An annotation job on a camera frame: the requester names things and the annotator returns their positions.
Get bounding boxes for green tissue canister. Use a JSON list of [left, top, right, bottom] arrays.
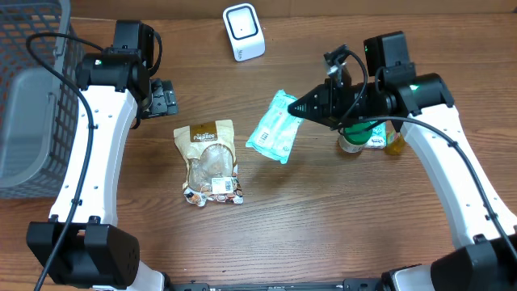
[[338, 123, 372, 154]]

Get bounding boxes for teal tissue pack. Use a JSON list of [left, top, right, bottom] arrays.
[[365, 123, 387, 149]]

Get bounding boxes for teal snack packet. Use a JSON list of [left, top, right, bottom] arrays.
[[246, 90, 304, 164]]

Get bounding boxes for yellow dish soap bottle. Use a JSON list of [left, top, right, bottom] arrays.
[[384, 130, 406, 155]]

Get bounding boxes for brown snack pouch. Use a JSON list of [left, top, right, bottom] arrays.
[[174, 120, 243, 207]]

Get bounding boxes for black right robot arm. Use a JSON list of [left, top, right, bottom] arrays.
[[288, 74, 516, 290]]

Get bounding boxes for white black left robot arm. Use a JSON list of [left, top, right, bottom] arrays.
[[27, 48, 171, 290]]

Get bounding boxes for white barcode scanner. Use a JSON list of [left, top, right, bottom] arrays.
[[222, 3, 266, 62]]

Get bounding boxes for grey plastic mesh basket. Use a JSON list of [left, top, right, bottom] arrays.
[[1, 0, 78, 199]]

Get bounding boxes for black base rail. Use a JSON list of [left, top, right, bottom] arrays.
[[166, 278, 390, 291]]

